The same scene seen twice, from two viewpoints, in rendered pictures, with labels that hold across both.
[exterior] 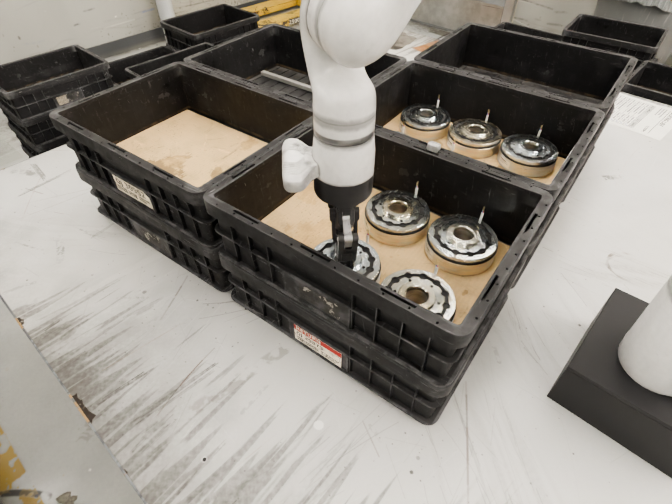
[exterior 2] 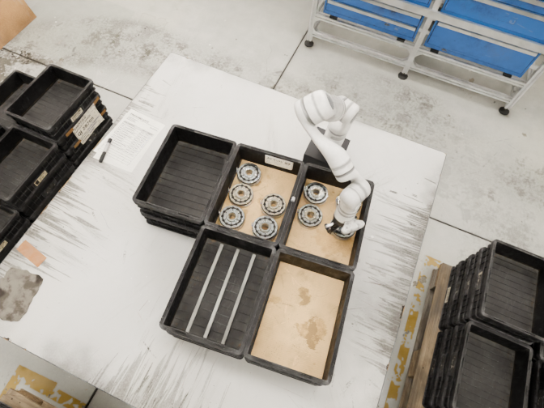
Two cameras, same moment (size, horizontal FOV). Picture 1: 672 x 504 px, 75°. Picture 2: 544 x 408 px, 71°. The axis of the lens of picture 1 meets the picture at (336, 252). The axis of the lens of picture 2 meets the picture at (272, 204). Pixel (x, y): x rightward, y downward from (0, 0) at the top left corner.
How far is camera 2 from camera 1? 143 cm
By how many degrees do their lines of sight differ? 60
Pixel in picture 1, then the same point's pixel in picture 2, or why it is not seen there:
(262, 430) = (381, 252)
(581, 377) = not seen: hidden behind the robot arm
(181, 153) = (295, 329)
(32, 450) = not seen: outside the picture
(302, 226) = (324, 250)
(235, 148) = (281, 303)
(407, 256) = (325, 210)
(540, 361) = not seen: hidden behind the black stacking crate
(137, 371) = (383, 302)
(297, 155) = (352, 225)
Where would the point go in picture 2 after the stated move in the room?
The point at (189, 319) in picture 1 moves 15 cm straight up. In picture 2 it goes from (356, 296) to (366, 287)
